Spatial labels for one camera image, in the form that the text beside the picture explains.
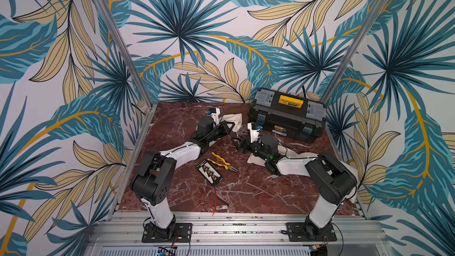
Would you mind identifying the yellow black pliers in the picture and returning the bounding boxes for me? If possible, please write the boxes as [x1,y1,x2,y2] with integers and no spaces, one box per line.
[207,152,238,173]

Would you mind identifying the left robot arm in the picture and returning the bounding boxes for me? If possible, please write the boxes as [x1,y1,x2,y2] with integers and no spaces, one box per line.
[129,114,241,240]

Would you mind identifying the left aluminium corner post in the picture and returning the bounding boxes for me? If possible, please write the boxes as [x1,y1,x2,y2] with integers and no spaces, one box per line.
[93,0,153,110]

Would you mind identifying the cream cloth bag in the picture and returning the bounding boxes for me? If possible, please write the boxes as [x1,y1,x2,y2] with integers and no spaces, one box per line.
[220,113,242,132]
[277,146,359,187]

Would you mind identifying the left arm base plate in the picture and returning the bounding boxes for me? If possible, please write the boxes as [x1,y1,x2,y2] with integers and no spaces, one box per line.
[141,222,193,244]

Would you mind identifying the black yellow toolbox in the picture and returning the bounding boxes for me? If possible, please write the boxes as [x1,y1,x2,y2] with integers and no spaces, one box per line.
[248,88,327,143]

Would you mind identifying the red black wire leads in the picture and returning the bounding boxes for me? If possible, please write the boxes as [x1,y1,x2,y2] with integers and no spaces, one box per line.
[212,186,231,215]

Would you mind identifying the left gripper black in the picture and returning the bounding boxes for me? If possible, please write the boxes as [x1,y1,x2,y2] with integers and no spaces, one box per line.
[207,119,236,142]

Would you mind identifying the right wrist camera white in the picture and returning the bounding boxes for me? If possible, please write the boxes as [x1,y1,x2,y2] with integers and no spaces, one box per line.
[247,122,263,143]

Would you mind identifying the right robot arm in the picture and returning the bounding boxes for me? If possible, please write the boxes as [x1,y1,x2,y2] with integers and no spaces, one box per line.
[232,135,359,241]

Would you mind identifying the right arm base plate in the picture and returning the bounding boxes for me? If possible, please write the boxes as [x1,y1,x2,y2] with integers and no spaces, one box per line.
[282,222,337,243]

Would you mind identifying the black connector board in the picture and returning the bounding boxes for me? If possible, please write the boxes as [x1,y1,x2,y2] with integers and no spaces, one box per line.
[196,160,223,187]

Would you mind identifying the aluminium corner post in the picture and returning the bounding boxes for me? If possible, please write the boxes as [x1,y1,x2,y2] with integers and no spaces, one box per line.
[320,0,388,104]
[93,0,153,110]

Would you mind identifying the aluminium front rail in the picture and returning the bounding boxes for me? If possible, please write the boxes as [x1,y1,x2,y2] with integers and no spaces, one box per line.
[85,211,382,256]

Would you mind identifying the right aluminium corner post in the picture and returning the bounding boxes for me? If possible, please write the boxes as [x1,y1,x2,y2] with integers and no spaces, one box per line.
[320,0,388,104]

